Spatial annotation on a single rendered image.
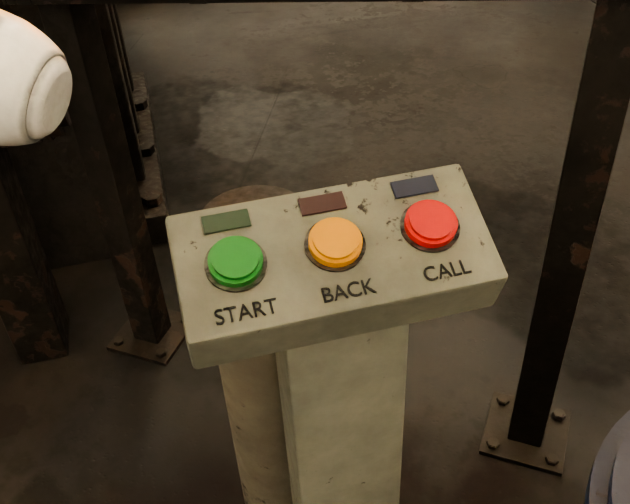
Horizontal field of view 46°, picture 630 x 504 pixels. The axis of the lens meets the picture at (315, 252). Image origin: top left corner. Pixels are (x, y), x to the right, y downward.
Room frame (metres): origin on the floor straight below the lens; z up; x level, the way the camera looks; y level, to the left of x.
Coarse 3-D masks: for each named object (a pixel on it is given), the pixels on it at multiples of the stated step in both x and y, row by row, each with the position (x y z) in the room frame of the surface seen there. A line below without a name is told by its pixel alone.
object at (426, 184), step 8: (424, 176) 0.48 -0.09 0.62; (432, 176) 0.48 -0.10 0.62; (392, 184) 0.48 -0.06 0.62; (400, 184) 0.48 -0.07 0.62; (408, 184) 0.48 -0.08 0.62; (416, 184) 0.48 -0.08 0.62; (424, 184) 0.48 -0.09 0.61; (432, 184) 0.48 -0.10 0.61; (400, 192) 0.47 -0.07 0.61; (408, 192) 0.47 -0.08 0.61; (416, 192) 0.47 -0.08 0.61; (424, 192) 0.47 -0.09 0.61
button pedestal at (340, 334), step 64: (320, 192) 0.47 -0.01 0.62; (384, 192) 0.47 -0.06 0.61; (448, 192) 0.47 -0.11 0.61; (192, 256) 0.41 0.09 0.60; (384, 256) 0.42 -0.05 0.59; (448, 256) 0.42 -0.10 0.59; (192, 320) 0.37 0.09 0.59; (256, 320) 0.37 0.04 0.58; (320, 320) 0.37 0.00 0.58; (384, 320) 0.39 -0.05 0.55; (320, 384) 0.38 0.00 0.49; (384, 384) 0.40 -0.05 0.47; (320, 448) 0.38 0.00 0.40; (384, 448) 0.40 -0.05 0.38
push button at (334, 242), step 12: (312, 228) 0.43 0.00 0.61; (324, 228) 0.43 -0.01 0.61; (336, 228) 0.43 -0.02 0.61; (348, 228) 0.43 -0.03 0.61; (312, 240) 0.42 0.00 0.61; (324, 240) 0.42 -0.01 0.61; (336, 240) 0.42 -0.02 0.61; (348, 240) 0.42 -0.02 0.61; (360, 240) 0.42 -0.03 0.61; (312, 252) 0.41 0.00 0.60; (324, 252) 0.41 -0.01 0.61; (336, 252) 0.41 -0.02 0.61; (348, 252) 0.41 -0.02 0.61; (360, 252) 0.42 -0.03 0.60; (324, 264) 0.41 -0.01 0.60; (336, 264) 0.40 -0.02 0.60; (348, 264) 0.41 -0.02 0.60
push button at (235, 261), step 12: (228, 240) 0.42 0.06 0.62; (240, 240) 0.42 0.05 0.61; (252, 240) 0.42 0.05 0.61; (216, 252) 0.41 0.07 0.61; (228, 252) 0.41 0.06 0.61; (240, 252) 0.41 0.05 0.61; (252, 252) 0.41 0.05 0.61; (216, 264) 0.40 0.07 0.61; (228, 264) 0.40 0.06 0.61; (240, 264) 0.40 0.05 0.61; (252, 264) 0.40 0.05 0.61; (216, 276) 0.39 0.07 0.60; (228, 276) 0.39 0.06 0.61; (240, 276) 0.39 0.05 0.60; (252, 276) 0.39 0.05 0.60
